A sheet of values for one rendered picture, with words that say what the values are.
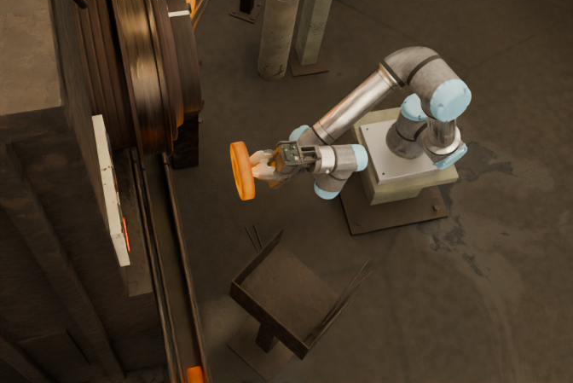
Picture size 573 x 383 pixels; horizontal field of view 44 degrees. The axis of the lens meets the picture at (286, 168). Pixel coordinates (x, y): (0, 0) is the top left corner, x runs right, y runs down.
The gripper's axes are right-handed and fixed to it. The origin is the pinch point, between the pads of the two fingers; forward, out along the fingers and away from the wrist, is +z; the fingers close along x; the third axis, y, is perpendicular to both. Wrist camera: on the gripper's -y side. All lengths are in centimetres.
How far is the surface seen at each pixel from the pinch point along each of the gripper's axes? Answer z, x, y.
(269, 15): -41, -80, -35
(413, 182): -79, -7, -35
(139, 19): 33, -14, 42
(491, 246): -119, 13, -55
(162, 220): 16.4, 2.5, -24.8
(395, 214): -86, -7, -62
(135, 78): 34.2, -3.7, 35.3
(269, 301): -8.2, 30.2, -22.2
